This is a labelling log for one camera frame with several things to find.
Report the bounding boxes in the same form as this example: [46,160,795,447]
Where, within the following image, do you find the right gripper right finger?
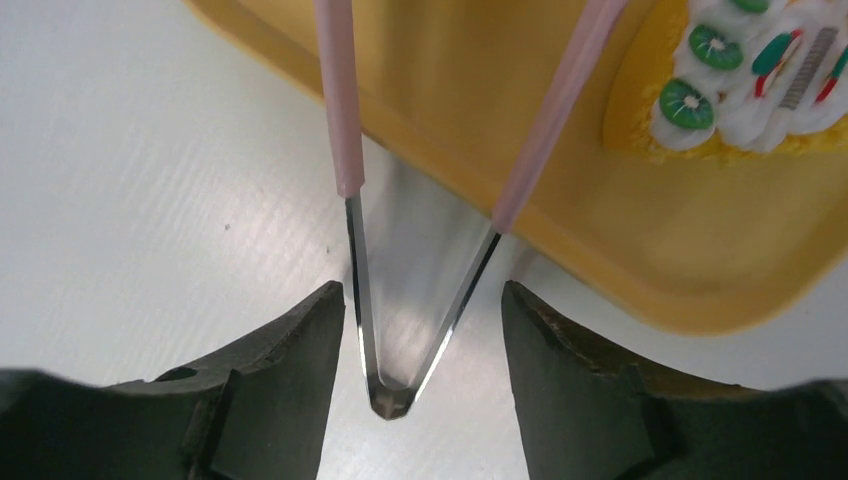
[501,281,847,479]

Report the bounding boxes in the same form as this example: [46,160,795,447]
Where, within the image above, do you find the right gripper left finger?
[1,281,345,479]

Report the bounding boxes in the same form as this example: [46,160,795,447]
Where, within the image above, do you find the pink handled metal tongs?
[314,0,628,420]

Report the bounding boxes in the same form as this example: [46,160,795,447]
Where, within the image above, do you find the yellow serving tray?
[193,1,847,335]

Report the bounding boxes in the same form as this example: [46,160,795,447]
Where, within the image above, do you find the yellow cream cake slice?
[602,1,847,158]

